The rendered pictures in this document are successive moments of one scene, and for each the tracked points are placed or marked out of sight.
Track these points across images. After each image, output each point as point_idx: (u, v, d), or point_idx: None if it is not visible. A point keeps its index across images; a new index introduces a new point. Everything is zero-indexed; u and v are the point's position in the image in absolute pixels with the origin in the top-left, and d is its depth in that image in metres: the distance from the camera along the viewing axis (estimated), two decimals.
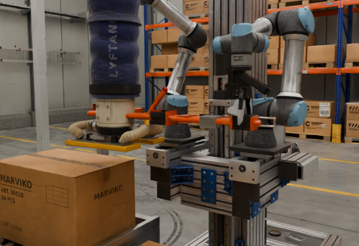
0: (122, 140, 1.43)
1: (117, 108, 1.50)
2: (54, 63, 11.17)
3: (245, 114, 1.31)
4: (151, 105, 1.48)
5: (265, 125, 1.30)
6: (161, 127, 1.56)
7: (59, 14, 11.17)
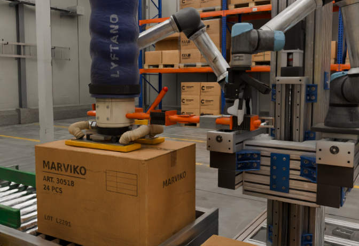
0: (122, 140, 1.43)
1: (117, 108, 1.50)
2: None
3: (245, 114, 1.31)
4: (151, 105, 1.48)
5: (265, 125, 1.29)
6: (161, 127, 1.56)
7: None
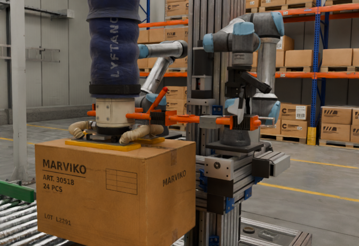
0: (122, 140, 1.43)
1: (117, 108, 1.50)
2: (33, 60, 10.99)
3: (245, 114, 1.31)
4: (151, 105, 1.48)
5: (265, 125, 1.29)
6: (161, 127, 1.56)
7: (39, 10, 11.00)
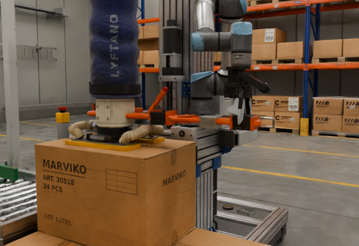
0: (122, 140, 1.43)
1: (117, 108, 1.50)
2: (30, 58, 11.11)
3: (245, 114, 1.31)
4: (151, 105, 1.48)
5: (265, 125, 1.29)
6: (161, 127, 1.56)
7: (34, 9, 11.12)
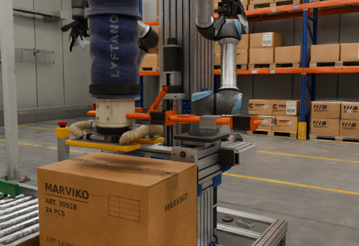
0: (122, 140, 1.43)
1: (117, 108, 1.50)
2: (27, 62, 11.09)
3: (245, 114, 1.31)
4: (151, 105, 1.48)
5: (266, 124, 1.33)
6: (161, 127, 1.56)
7: (32, 12, 11.10)
